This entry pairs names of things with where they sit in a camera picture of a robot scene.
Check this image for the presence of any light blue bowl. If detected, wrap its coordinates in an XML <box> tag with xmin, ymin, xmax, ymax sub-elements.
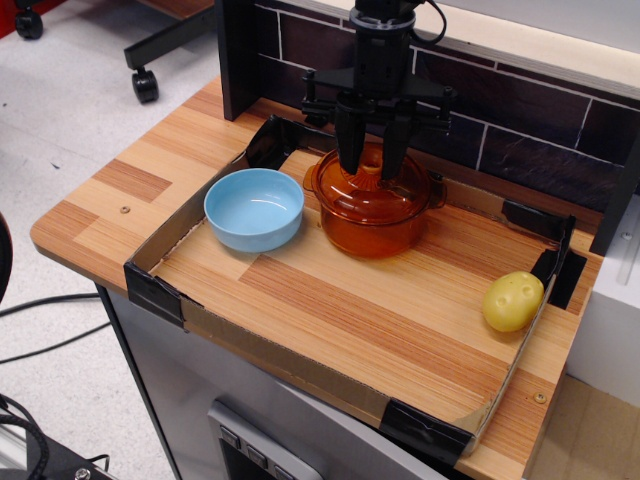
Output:
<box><xmin>204</xmin><ymin>168</ymin><xmax>305</xmax><ymax>253</ymax></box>

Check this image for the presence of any dark brick pattern backsplash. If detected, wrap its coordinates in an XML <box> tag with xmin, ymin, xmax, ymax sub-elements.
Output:
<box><xmin>215</xmin><ymin>0</ymin><xmax>640</xmax><ymax>256</ymax></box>

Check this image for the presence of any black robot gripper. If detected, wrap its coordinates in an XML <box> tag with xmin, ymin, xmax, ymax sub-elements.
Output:
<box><xmin>302</xmin><ymin>7</ymin><xmax>456</xmax><ymax>180</ymax></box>

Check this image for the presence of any grey toy oven panel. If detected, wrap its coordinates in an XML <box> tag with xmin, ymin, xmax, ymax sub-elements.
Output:
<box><xmin>208</xmin><ymin>401</ymin><xmax>322</xmax><ymax>480</ymax></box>

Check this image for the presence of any orange transparent pot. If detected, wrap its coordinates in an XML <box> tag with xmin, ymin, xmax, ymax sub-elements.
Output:
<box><xmin>304</xmin><ymin>166</ymin><xmax>447</xmax><ymax>259</ymax></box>

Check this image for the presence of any black floor cable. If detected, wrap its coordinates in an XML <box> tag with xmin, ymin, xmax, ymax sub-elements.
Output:
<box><xmin>0</xmin><ymin>292</ymin><xmax>112</xmax><ymax>365</ymax></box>

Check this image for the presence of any black chair base with caster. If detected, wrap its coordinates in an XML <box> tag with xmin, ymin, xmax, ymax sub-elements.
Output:
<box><xmin>124</xmin><ymin>1</ymin><xmax>216</xmax><ymax>104</ymax></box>

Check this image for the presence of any black metal base plate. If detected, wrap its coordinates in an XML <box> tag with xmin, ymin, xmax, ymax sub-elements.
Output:
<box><xmin>41</xmin><ymin>442</ymin><xmax>116</xmax><ymax>480</ymax></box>

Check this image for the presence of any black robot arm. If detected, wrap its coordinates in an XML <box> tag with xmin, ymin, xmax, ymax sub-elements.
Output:
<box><xmin>302</xmin><ymin>1</ymin><xmax>456</xmax><ymax>180</ymax></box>

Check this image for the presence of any yellow toy potato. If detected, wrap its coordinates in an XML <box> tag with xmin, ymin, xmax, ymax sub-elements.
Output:
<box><xmin>482</xmin><ymin>271</ymin><xmax>544</xmax><ymax>333</ymax></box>

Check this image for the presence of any black braided cable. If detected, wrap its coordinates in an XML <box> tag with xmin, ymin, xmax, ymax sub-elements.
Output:
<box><xmin>0</xmin><ymin>393</ymin><xmax>110</xmax><ymax>480</ymax></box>

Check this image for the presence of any cardboard fence with black tape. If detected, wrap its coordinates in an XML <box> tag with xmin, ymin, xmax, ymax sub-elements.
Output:
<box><xmin>123</xmin><ymin>114</ymin><xmax>588</xmax><ymax>458</ymax></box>

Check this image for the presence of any orange transparent pot lid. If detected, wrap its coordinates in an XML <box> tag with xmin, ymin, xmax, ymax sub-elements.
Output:
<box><xmin>307</xmin><ymin>142</ymin><xmax>432</xmax><ymax>226</ymax></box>

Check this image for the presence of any black caster wheel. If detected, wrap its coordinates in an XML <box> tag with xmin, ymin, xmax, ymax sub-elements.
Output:
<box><xmin>14</xmin><ymin>0</ymin><xmax>44</xmax><ymax>40</ymax></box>

